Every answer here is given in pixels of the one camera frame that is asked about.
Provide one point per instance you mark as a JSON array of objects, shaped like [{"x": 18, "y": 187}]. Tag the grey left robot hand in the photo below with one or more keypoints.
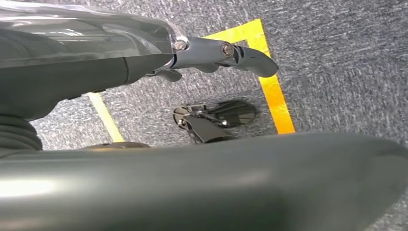
[{"x": 79, "y": 73}]

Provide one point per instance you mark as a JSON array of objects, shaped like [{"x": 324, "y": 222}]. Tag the yellow floor tape square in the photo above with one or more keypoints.
[{"x": 277, "y": 105}]

